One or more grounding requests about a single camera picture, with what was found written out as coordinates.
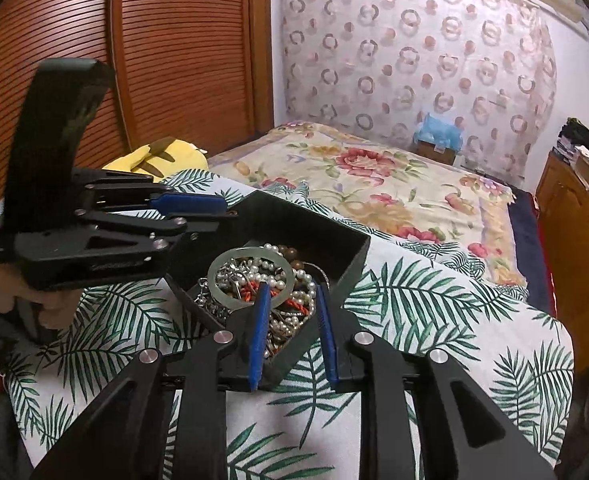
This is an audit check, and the brown bead bracelet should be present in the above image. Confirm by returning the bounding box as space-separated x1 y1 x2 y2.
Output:
273 244 306 272

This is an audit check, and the ring-patterned sheer curtain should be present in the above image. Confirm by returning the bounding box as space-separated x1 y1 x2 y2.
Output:
279 0 558 187

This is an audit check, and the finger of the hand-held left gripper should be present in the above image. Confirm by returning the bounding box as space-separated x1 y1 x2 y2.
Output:
16 214 201 292
73 167 228 222

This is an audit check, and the pale jade bangle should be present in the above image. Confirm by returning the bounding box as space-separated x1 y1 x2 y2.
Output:
207 247 295 313

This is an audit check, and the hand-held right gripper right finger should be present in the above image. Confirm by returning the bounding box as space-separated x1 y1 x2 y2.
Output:
315 282 558 480

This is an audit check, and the stack of dark folded clothes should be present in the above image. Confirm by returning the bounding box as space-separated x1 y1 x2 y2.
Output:
557 117 589 157

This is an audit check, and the dark blue bed sheet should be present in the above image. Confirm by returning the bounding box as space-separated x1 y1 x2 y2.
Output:
507 190 551 312

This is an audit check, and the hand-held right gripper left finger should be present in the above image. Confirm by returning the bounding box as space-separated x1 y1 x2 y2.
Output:
29 280 272 480

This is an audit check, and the brown louvered wardrobe door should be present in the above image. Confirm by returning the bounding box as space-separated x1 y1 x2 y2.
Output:
0 0 131 231
109 0 275 162

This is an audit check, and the yellow chair cushion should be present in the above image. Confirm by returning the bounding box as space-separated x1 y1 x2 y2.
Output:
102 137 208 182

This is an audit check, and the wooden cabinet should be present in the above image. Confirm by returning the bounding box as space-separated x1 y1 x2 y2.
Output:
535 152 589 377

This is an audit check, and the leaf-print tablecloth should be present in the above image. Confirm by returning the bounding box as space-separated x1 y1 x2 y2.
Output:
4 167 575 480

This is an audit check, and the blue plastic bag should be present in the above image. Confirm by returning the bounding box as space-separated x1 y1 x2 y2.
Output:
413 112 463 149

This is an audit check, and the red cord bracelet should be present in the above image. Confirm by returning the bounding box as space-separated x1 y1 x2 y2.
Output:
239 280 321 317

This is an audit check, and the white pearl necklace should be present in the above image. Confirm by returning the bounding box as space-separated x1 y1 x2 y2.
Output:
242 242 320 351

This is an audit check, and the person's left hand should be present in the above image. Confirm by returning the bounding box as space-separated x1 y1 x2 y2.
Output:
0 262 84 332

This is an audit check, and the small cardboard box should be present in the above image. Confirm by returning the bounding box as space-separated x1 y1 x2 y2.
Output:
417 140 458 167

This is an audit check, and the silver chain bracelet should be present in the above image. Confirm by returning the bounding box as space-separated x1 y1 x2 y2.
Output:
194 259 248 323

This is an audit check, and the black jewelry box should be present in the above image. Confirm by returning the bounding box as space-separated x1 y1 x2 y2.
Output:
164 190 370 387

